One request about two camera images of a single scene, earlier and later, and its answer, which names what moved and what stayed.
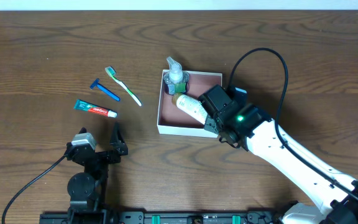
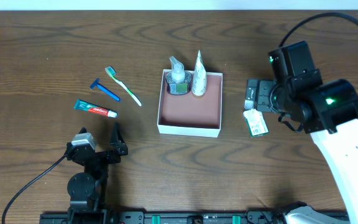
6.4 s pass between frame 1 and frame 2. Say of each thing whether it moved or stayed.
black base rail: stayed
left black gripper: stayed
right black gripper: moved
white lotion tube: moved
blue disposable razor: stayed
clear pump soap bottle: stayed
